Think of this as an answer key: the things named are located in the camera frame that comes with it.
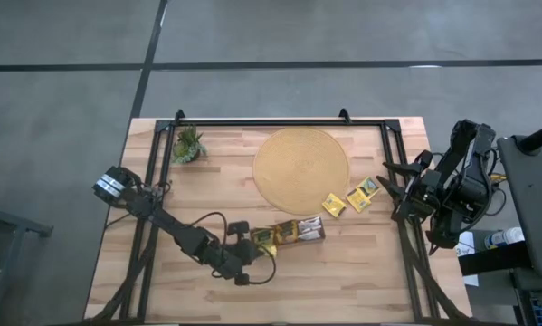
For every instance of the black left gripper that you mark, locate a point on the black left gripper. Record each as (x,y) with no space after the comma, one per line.
(245,253)

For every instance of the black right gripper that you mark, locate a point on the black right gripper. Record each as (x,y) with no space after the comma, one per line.
(422,190)

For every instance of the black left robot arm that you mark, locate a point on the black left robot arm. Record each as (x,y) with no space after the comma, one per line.
(180,231)

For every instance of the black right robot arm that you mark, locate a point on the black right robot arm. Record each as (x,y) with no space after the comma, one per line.
(465,181)

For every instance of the wooden three-compartment tray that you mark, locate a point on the wooden three-compartment tray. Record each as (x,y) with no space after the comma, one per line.
(307,243)

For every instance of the pile of packets right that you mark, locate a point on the pile of packets right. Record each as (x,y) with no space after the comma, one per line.
(334,205)

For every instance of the round woven tan placemat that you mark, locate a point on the round woven tan placemat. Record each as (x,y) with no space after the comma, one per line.
(297,167)

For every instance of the white paper sheet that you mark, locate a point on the white paper sheet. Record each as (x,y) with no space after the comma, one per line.
(465,246)

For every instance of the white bottle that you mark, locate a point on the white bottle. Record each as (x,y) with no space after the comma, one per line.
(506,237)

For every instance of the black shelf bar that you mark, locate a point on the black shelf bar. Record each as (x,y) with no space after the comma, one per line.
(492,259)

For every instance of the small potted succulent plant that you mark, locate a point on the small potted succulent plant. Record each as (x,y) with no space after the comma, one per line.
(189,146)

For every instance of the dark metal side stand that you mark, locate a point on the dark metal side stand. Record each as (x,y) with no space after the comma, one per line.
(8,222)

